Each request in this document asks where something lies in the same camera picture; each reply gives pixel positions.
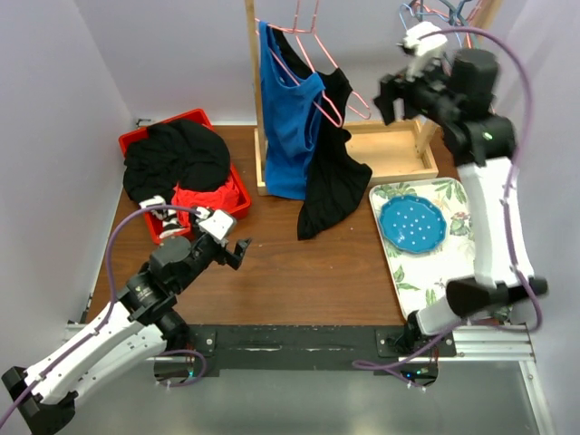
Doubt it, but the grey plastic hanger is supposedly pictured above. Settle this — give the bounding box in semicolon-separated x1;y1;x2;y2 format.
438;0;470;26

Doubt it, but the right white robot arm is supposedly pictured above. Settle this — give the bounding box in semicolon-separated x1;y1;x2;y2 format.
373;49;548;356

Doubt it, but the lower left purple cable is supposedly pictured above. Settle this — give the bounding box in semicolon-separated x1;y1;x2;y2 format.
153;348;209;389

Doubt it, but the red garment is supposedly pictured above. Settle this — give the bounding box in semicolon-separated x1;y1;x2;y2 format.
171;176;240;213

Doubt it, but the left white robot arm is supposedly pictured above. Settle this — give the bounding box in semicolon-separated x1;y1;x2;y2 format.
2;234;251;434

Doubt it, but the black white striped garment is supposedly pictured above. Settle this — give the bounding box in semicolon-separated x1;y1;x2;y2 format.
139;195;184;239

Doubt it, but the blue dotted plate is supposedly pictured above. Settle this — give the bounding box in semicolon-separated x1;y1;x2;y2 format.
378;195;447;255

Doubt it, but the blue tank top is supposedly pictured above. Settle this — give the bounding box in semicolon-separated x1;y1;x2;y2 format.
258;21;324;200

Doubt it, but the purple cable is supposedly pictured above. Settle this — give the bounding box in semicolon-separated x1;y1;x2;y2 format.
0;204;208;422
153;348;209;389
353;25;545;377

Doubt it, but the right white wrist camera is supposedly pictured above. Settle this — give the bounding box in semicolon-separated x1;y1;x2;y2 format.
398;22;448;82

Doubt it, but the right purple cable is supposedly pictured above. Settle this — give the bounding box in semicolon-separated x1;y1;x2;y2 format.
353;25;545;377

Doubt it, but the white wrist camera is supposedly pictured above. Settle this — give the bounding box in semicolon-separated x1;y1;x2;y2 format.
194;207;237;241
398;22;448;82

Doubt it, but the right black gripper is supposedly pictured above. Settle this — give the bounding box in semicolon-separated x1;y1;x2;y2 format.
373;53;460;128

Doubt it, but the black tank top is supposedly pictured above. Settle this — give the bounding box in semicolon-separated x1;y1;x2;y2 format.
272;29;372;240

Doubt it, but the black clothes pile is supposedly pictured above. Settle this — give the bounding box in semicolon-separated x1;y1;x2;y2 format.
123;120;231;203

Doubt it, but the pink wire hanger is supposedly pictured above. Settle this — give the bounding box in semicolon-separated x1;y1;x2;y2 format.
270;24;343;128
291;0;372;121
424;0;502;29

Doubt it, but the blue wire hanger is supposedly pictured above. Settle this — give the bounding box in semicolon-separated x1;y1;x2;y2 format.
399;1;467;32

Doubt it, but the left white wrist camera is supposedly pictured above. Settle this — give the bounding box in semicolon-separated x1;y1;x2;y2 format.
194;207;237;241

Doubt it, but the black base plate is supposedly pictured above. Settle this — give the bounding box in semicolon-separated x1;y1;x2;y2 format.
189;324;430;377

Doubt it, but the wooden clothes rack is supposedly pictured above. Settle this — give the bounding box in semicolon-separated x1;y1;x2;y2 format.
244;0;505;198

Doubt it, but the floral serving tray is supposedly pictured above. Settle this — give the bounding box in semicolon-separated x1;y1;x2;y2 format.
369;178;475;316

